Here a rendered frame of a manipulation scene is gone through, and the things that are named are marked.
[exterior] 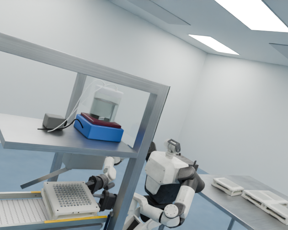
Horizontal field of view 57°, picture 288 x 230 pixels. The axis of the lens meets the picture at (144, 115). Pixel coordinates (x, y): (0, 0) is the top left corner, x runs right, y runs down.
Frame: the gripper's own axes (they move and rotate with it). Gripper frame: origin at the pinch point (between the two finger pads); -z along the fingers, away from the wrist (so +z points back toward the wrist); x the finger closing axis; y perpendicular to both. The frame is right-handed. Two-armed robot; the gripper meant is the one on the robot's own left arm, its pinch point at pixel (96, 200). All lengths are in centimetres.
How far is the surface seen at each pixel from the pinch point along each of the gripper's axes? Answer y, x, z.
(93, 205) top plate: -3.9, 0.8, -2.8
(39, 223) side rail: -13.0, 6.5, -30.4
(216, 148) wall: 327, 21, 432
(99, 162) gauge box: 12.9, -17.4, 0.5
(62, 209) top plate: -7.4, 2.0, -20.0
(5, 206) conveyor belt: 6.2, 10.3, -43.5
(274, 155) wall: 198, -20, 459
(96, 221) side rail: -8.8, 7.1, -0.4
